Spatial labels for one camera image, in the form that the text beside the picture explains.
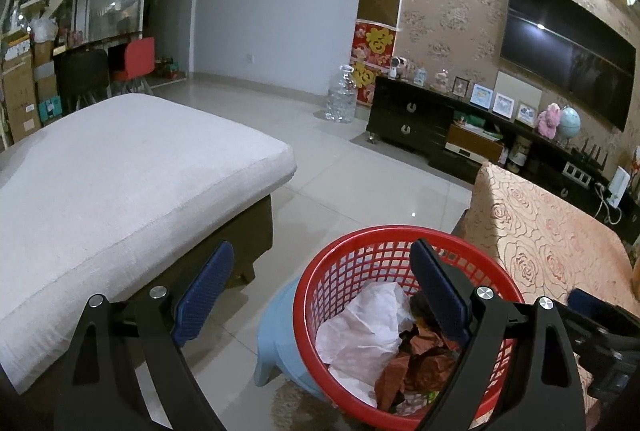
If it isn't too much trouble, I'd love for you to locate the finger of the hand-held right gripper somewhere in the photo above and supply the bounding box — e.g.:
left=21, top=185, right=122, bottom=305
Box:
left=569, top=287, right=640, bottom=319

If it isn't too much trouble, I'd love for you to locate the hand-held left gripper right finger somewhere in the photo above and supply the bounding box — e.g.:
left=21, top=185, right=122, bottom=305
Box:
left=409, top=238, right=588, bottom=431

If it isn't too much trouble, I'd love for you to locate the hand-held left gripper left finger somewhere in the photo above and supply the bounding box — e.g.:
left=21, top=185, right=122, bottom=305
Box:
left=52, top=241, right=236, bottom=431

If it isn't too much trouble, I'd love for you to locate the brown paper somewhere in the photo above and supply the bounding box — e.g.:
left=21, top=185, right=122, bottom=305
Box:
left=375, top=326, right=463, bottom=413

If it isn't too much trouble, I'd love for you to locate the white paper sheet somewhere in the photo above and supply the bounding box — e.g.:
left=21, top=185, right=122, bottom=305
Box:
left=315, top=283, right=415, bottom=407

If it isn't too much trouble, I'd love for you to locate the red plastic mesh basket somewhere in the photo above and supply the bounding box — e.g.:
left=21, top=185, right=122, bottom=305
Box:
left=293, top=225, right=526, bottom=422

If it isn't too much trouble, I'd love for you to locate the floral tablecloth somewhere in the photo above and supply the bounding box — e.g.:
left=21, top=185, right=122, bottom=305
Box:
left=450, top=162, right=640, bottom=412

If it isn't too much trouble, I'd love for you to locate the blue plastic stool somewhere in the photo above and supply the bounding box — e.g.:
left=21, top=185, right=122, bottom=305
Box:
left=253, top=278, right=331, bottom=404

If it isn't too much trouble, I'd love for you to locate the white upright router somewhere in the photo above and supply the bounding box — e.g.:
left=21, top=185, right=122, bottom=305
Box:
left=609, top=166, right=630, bottom=208

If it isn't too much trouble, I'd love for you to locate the white socket panel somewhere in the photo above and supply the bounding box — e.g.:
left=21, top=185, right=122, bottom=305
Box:
left=562, top=161, right=593, bottom=184

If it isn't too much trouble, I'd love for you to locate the black antenna router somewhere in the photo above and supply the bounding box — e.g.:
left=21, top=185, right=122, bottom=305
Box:
left=570, top=145, right=608, bottom=169

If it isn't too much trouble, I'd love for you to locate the white cushioned ottoman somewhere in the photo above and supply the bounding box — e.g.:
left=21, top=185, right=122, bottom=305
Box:
left=0, top=93, right=298, bottom=394

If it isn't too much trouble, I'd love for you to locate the orange brown box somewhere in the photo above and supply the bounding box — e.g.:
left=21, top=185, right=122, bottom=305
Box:
left=445, top=121, right=503, bottom=162

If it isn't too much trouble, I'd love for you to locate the pale jar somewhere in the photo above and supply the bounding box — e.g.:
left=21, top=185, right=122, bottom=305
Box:
left=512, top=136, right=531, bottom=169

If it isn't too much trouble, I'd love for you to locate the green flat packet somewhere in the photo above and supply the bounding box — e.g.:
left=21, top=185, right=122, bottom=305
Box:
left=455, top=113, right=501, bottom=132

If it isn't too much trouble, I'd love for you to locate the pale blue globe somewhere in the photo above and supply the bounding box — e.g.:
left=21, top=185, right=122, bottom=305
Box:
left=557, top=106, right=582, bottom=144

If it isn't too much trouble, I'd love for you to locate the black TV cabinet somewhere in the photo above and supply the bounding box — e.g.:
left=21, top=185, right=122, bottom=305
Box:
left=366, top=76, right=640, bottom=232

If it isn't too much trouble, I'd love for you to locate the pink plush toy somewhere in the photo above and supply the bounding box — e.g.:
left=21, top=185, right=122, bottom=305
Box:
left=537, top=103, right=563, bottom=139

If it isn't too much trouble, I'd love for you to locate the clear water jug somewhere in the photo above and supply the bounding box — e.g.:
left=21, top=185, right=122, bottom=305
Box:
left=326, top=65, right=358, bottom=124

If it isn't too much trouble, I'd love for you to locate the colourful toy set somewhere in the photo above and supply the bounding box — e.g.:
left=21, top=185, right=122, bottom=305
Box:
left=155, top=57, right=181, bottom=79

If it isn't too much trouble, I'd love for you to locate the red chair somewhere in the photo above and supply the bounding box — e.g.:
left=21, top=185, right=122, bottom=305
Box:
left=111, top=37, right=157, bottom=96

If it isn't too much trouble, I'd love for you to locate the black chair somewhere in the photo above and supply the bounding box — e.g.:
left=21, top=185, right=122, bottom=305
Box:
left=52, top=49, right=111, bottom=116

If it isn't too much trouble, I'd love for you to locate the stack of cardboard boxes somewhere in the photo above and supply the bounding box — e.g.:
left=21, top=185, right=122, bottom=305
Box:
left=0, top=31, right=63, bottom=146

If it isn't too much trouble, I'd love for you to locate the white plastic bag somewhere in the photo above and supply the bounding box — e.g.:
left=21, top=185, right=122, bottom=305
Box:
left=30, top=17, right=58, bottom=44

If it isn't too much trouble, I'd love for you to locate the white cable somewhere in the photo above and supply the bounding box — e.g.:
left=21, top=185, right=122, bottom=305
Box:
left=595, top=183, right=626, bottom=224

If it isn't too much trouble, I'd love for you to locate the beige wall panel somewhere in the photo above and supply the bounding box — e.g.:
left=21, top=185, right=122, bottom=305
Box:
left=495, top=70, right=543, bottom=119

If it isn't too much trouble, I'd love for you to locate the red festive wall poster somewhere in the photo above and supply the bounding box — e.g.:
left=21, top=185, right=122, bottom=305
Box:
left=351, top=18, right=401, bottom=104

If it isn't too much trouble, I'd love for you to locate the wall-mounted television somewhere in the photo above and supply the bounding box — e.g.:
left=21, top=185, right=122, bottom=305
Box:
left=500, top=0, right=637, bottom=132

